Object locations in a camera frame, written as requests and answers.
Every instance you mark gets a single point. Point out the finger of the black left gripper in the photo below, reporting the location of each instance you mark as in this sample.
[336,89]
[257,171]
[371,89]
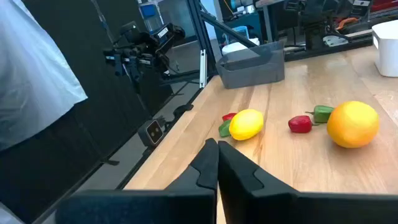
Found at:
[135,73]
[118,65]

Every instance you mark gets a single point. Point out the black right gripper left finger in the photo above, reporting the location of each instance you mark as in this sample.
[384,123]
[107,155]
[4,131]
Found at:
[199,186]

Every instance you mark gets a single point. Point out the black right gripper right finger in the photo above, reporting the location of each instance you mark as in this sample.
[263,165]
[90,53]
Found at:
[242,193]

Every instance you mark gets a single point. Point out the green mini bell pepper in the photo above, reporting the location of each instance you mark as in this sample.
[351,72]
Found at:
[322,114]
[224,128]

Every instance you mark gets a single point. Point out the yellow lemon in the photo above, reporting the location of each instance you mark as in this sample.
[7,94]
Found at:
[245,124]

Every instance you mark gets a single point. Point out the red mini bell pepper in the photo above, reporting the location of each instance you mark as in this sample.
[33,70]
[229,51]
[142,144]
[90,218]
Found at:
[229,116]
[300,124]

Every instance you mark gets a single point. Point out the orange fruit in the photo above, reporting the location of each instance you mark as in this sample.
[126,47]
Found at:
[353,124]

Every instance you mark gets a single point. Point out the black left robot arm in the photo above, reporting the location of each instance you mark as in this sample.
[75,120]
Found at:
[168,34]

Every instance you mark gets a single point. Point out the black partition panel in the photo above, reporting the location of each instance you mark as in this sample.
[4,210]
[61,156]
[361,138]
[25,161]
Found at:
[93,93]

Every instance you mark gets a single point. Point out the person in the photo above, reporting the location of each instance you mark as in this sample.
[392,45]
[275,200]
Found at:
[31,77]

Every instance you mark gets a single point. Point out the white round container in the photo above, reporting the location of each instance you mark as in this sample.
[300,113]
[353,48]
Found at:
[236,47]

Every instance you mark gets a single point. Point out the light blue box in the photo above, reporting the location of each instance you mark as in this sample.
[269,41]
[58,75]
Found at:
[241,32]

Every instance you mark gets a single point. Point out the dark grey plastic basket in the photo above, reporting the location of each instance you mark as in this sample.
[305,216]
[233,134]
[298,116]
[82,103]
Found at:
[250,73]

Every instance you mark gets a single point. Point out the black workshop machine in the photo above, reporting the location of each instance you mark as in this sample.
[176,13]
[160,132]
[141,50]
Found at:
[317,31]

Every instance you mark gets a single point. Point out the orange tool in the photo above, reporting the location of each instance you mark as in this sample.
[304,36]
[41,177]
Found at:
[346,22]

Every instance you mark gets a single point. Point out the white plastic basket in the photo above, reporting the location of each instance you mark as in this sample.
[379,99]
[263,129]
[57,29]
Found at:
[387,49]

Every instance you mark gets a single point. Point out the red bin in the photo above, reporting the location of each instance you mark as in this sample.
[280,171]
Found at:
[384,4]

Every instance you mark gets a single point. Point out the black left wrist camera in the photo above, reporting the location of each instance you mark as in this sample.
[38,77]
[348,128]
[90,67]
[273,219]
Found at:
[129,28]

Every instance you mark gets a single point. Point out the small black exterior camera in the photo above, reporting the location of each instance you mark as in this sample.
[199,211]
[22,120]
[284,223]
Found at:
[151,132]

